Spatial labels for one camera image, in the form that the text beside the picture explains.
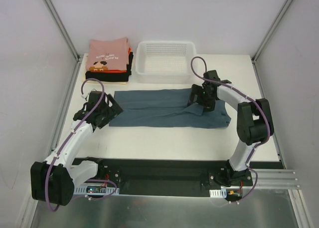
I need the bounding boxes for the right white cable duct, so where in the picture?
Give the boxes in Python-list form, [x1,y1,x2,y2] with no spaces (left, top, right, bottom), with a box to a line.
[209,188,227,198]

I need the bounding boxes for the cream folded t shirt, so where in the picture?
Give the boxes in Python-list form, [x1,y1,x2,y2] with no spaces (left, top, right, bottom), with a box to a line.
[82,53,135,85]

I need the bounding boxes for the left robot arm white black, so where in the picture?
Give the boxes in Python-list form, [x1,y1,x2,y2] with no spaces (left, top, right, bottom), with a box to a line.
[30,91,123,206]

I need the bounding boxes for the pink folded t shirt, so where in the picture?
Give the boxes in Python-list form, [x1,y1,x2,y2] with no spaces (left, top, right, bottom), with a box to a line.
[86,37,130,72]

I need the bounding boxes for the right aluminium side rail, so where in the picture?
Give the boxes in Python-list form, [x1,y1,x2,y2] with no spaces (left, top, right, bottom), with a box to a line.
[252,60,287,169]

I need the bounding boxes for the aluminium frame post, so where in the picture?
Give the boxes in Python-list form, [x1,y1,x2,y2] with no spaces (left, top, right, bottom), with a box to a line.
[43,0,80,61]
[252,0,295,64]

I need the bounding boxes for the front aluminium rail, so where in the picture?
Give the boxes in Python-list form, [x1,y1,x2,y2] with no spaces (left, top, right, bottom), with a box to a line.
[31,163,301,190]

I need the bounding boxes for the black folded t shirt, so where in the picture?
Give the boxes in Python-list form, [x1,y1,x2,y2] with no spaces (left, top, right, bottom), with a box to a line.
[85,51,134,82]

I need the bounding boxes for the left white cable duct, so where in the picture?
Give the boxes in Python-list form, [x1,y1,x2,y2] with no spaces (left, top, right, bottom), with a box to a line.
[73,184,120,196]

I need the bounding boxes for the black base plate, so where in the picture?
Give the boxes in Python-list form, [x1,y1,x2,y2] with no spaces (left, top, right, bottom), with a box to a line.
[74,158,254,198]

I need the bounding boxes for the left aluminium frame post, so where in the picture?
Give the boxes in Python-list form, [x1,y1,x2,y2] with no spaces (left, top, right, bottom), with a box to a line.
[43,0,80,61]

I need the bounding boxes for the aluminium side rail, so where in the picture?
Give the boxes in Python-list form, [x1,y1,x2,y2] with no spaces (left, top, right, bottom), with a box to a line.
[43,58,82,159]
[252,60,287,169]

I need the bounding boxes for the left aluminium side rail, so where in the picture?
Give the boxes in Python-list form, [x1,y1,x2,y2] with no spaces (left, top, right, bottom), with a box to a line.
[43,58,82,159]

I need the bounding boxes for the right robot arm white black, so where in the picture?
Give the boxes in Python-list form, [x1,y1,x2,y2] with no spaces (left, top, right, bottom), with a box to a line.
[187,70,274,185]

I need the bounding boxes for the white cable duct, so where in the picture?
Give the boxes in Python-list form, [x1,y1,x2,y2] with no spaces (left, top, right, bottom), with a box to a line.
[73,184,120,196]
[209,188,227,198]

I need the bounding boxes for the white plastic basket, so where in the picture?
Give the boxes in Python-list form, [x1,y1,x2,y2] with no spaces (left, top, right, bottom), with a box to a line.
[135,40,197,84]

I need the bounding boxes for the blue-grey t shirt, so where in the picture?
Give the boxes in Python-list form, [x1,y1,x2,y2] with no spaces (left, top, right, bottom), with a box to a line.
[109,89,231,129]

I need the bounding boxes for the orange folded t shirt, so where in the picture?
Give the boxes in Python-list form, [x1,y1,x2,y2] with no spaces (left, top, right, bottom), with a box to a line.
[99,46,132,74]

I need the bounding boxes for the right aluminium frame post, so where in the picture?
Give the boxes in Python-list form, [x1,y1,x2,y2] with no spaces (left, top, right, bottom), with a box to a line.
[252,0,295,64]

